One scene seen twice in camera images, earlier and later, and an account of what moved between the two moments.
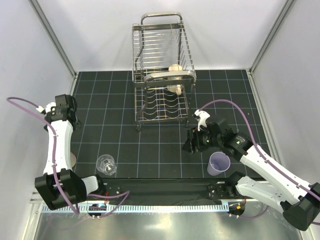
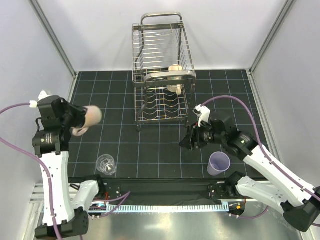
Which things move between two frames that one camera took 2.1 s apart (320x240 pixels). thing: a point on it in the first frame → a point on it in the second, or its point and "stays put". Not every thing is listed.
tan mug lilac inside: (73, 159) → (93, 117)
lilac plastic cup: (218, 163) stays put
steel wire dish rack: (163, 73) stays put
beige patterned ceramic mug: (177, 89) stays put
